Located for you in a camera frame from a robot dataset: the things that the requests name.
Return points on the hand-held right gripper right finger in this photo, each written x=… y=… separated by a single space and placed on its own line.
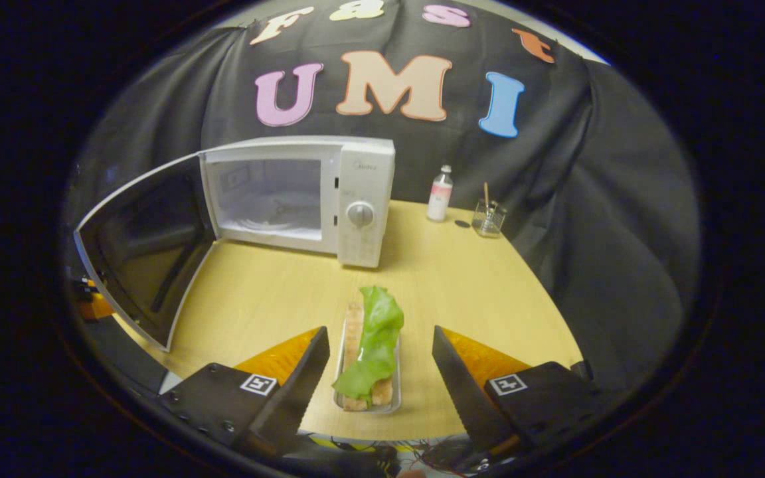
x=462 y=392

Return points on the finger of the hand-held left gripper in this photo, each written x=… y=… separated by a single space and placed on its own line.
x=95 y=304

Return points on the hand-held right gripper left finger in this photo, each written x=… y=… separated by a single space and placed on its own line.
x=303 y=392

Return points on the green lettuce leaf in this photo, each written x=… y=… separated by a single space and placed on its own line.
x=379 y=325

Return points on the white microwave oven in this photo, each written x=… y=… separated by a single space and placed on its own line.
x=362 y=186

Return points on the clear plastic tray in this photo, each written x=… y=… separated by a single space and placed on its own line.
x=397 y=388

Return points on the square glass jar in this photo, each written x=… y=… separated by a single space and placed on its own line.
x=489 y=222

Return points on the small clear plastic bottle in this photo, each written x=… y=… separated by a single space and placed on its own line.
x=440 y=196

